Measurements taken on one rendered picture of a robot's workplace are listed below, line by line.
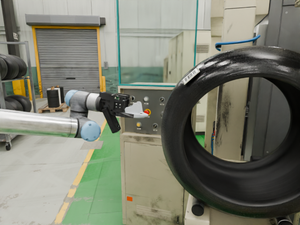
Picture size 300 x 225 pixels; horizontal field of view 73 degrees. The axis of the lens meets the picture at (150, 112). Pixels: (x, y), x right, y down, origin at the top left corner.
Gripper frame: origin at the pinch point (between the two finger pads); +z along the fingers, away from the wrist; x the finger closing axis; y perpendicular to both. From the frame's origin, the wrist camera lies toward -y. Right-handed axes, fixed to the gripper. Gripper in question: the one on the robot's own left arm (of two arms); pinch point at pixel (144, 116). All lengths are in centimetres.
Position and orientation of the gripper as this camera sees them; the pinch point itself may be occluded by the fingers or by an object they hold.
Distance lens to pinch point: 81.8
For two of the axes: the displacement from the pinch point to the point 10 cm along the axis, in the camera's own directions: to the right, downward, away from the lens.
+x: 2.8, -2.2, 9.3
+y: 1.1, -9.6, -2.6
